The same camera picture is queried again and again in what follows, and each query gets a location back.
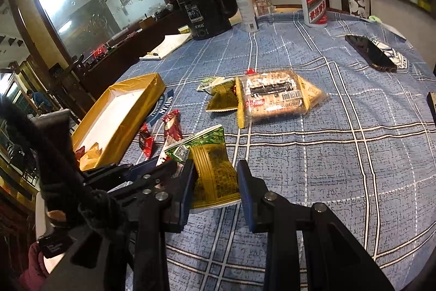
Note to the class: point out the black electric kettle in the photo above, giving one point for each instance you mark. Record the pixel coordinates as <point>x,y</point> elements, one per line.
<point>208,18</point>

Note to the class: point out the dark wooden sideboard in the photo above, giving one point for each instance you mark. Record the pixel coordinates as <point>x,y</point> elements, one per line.
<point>107,69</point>

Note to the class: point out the long red snack bar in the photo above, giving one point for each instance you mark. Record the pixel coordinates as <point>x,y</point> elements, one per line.
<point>172,133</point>

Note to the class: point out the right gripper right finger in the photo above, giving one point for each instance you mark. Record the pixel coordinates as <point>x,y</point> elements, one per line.
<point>258,216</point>

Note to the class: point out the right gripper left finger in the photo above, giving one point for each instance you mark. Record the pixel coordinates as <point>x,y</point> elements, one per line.
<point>181,191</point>

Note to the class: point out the olive green snack packet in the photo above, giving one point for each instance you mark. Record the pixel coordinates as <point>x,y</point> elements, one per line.
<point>223,96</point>

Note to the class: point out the white spray bottle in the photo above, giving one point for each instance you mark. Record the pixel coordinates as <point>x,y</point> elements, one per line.
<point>248,15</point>

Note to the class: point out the small red candy packet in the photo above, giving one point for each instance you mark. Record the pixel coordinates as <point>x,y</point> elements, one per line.
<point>146,141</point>

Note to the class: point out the clear bread pack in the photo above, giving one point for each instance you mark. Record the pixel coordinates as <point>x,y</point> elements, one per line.
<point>266,95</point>

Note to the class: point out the white notebook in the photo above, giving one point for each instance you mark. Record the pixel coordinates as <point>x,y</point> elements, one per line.
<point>169,44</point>

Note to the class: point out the gold cardboard box tray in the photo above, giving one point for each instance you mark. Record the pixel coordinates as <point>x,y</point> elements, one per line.
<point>109,127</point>

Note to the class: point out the small pale green packet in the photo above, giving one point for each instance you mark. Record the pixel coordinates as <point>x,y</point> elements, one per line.
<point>208,83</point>

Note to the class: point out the green yellow snack packet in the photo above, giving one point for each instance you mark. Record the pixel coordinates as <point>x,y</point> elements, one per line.
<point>217,184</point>

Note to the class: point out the blue plaid tablecloth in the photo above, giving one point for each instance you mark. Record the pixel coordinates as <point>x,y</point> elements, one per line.
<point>367,151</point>

